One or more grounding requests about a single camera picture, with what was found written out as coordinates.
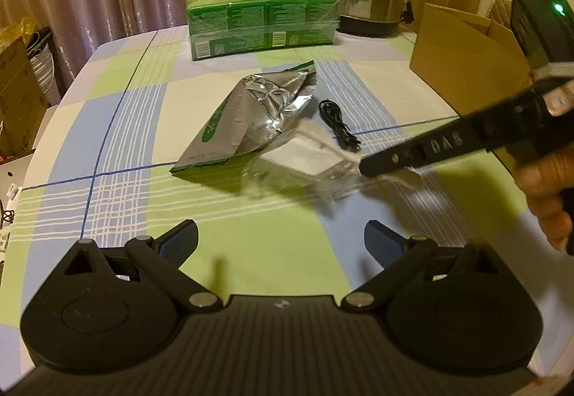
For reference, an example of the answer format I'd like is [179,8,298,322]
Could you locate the silver foil bag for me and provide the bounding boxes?
[170,60,319,175]

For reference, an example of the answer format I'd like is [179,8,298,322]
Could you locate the brown cardboard box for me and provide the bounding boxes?
[410,3,537,122]

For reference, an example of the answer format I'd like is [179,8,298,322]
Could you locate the stack of metal basins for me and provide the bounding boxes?
[24,29,57,97]

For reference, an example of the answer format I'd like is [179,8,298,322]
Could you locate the black cable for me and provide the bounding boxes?
[318,98,362,151]

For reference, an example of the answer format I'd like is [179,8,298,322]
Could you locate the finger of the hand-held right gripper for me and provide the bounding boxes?
[359,107,493,180]

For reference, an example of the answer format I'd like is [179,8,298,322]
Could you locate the person's right hand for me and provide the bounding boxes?
[513,144,574,254]

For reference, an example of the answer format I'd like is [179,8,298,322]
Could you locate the checkered tablecloth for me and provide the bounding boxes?
[0,25,574,381]

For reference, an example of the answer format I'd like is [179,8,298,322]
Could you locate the green tissue multipack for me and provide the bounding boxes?
[185,0,340,61]

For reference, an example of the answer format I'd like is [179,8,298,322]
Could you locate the stacked cardboard boxes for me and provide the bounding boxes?
[0,37,51,160]

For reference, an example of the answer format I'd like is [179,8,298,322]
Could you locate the yellow plastic bag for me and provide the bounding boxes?
[0,16,37,50]

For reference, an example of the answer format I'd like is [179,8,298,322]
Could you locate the clear plastic package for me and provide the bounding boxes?
[241,118,421,205]

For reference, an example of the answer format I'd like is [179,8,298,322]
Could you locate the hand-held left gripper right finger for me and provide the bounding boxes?
[341,220,504,312]

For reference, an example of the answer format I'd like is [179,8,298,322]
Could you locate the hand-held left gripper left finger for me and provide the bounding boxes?
[63,219,221,312]

